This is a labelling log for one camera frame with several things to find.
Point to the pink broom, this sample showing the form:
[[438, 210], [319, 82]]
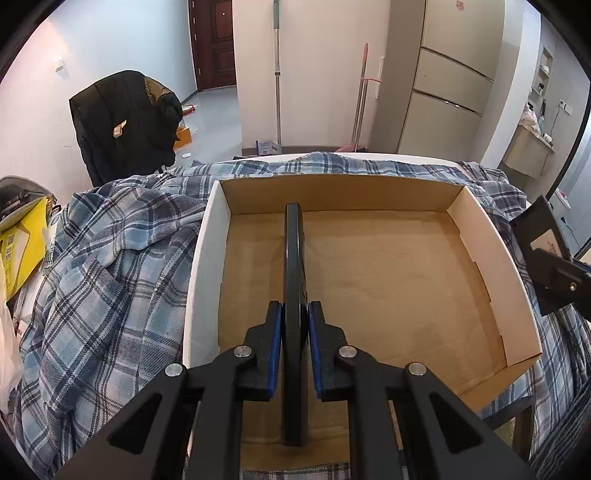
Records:
[[361, 92]]

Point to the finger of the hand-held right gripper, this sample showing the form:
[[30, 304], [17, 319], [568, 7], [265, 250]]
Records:
[[563, 277]]

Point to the black slab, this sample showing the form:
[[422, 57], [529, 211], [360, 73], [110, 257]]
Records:
[[293, 258]]

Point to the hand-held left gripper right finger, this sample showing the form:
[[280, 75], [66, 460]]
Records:
[[315, 350]]

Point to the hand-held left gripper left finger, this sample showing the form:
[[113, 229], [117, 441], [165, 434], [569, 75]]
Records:
[[275, 350]]

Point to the blue plaid shirt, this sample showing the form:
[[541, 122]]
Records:
[[115, 277]]

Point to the beige cabinet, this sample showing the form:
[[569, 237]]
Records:
[[526, 152]]

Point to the cardboard box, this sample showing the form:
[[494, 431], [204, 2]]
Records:
[[392, 277]]

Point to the beige refrigerator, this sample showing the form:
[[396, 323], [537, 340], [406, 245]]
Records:
[[448, 115]]

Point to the grey bag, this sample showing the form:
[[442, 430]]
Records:
[[18, 191]]

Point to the white wall outlet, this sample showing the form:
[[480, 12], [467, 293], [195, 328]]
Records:
[[564, 106]]

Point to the orange box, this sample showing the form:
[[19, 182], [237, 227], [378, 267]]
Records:
[[182, 137]]

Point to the black jacket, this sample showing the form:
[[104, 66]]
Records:
[[120, 124]]

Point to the wall niche shelf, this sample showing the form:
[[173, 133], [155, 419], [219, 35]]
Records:
[[542, 74]]

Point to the yellow box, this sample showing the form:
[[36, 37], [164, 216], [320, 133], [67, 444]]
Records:
[[23, 240]]

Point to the blue and white box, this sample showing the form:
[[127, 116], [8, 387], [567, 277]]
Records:
[[268, 147]]

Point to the dark red door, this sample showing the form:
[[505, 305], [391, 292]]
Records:
[[217, 46]]

